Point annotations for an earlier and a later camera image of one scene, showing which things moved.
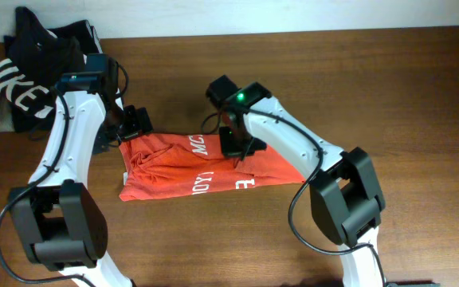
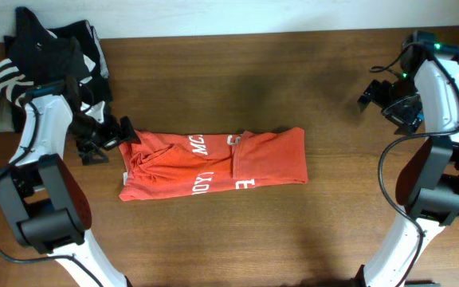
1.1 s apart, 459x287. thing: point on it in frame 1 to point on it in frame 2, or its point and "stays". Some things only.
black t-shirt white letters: [38, 57] stays
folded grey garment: [1, 116] stays
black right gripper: [229, 147] to [406, 121]
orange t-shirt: [157, 164] stays
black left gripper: [138, 121] to [111, 135]
